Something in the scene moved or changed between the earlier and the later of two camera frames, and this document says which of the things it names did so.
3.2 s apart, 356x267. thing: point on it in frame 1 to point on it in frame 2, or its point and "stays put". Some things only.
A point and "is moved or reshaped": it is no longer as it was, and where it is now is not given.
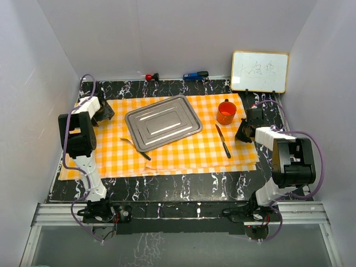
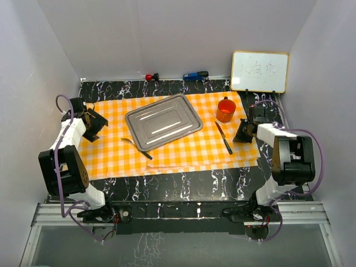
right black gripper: (239, 136) stays put
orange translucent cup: (226, 112) stays put
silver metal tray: (162, 123) stays put
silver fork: (144, 154) stays put
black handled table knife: (222, 140) is moved or reshaped
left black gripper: (108, 114) to (99, 124)
